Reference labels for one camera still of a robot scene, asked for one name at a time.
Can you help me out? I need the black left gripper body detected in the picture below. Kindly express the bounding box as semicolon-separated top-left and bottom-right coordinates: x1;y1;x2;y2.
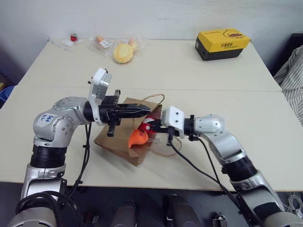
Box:
98;89;124;138

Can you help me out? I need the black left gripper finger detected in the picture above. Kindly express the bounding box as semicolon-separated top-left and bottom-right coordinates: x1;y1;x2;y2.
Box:
122;103;152;113
121;110;151;119

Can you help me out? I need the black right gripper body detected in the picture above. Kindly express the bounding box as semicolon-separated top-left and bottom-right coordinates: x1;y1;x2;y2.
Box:
160;122;176;147

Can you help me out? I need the white and red plush toy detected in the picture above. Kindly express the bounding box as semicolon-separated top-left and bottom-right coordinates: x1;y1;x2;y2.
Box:
139;115;160;136

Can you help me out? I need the orange plush toy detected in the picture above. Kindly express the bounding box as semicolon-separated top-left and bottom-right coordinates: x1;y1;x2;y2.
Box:
128;127;150;148

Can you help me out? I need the brown paper bag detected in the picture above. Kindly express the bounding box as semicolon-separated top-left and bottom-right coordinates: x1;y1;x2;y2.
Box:
93;94;183;167

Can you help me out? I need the yellow round bread bag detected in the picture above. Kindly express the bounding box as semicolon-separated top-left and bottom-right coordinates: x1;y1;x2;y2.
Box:
113;43;134;64

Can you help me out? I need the pale orange plush in bag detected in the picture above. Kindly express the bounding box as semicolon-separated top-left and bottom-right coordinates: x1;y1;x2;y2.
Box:
118;32;148;57

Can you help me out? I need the dark rounded shape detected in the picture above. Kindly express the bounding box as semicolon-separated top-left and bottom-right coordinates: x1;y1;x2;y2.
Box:
162;193;197;227
110;200;138;227

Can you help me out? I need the yellow and black duck box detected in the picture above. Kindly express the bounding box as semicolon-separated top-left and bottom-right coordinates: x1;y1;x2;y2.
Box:
194;30;251;62

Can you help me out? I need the blue plastic container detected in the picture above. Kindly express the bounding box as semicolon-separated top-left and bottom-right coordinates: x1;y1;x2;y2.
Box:
0;86;15;107

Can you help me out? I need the striped grey cloth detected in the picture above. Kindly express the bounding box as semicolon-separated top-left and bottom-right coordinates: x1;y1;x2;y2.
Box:
273;45;303;127

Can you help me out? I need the black chair back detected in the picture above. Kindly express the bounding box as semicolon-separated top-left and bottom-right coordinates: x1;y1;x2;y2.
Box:
289;33;303;73

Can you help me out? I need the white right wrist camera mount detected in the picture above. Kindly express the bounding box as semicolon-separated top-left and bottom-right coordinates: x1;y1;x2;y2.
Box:
160;106;186;139

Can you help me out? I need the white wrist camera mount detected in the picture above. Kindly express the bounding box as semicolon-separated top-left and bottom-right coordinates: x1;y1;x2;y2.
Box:
87;68;113;126
160;106;186;139

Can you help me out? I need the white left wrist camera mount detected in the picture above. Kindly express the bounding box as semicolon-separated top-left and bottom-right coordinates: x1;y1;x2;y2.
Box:
87;68;113;126

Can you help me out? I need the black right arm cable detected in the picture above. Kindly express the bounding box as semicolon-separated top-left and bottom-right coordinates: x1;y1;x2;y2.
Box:
166;132;264;227

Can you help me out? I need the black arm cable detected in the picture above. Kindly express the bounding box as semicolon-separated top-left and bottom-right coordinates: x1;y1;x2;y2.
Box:
68;122;93;197
166;132;264;227

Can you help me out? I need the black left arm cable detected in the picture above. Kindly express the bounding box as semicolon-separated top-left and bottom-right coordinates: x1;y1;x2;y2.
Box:
68;122;93;197

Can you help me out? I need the white floor cable bundle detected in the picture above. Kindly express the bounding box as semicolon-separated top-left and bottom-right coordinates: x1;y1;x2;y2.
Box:
283;188;303;211

